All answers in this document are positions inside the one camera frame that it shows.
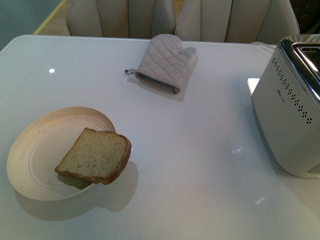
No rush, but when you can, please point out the slice of bread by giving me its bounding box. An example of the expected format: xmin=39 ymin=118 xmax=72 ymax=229
xmin=54 ymin=127 xmax=132 ymax=185

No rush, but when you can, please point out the round beige plate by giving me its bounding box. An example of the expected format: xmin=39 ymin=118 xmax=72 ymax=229
xmin=7 ymin=106 xmax=116 ymax=201

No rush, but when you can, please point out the white and chrome toaster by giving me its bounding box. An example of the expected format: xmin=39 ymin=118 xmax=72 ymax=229
xmin=251 ymin=34 xmax=320 ymax=179

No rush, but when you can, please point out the grey quilted oven mitt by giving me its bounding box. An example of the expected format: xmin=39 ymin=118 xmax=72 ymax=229
xmin=124 ymin=34 xmax=198 ymax=94

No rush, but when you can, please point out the beige chair on left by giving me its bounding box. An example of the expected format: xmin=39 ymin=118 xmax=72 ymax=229
xmin=66 ymin=0 xmax=176 ymax=39

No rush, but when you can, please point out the beige chair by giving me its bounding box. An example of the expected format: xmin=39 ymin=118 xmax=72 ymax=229
xmin=175 ymin=0 xmax=300 ymax=45
xmin=66 ymin=0 xmax=176 ymax=39

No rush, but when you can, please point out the beige chair on right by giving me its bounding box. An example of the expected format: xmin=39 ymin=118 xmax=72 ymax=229
xmin=175 ymin=0 xmax=300 ymax=45

